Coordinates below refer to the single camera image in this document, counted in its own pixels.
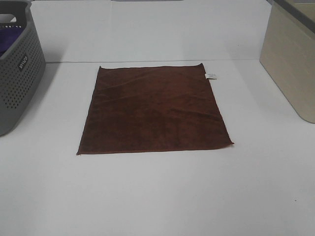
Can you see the brown towel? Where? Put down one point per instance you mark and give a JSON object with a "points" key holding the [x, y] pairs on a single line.
{"points": [[153, 109]]}

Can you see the grey perforated laundry basket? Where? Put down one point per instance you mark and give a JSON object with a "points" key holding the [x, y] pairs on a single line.
{"points": [[22, 65]]}

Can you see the purple cloth in basket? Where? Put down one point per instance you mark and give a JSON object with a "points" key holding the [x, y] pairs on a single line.
{"points": [[7, 37]]}

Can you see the beige storage bin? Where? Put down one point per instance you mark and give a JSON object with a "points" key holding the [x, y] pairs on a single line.
{"points": [[288, 53]]}

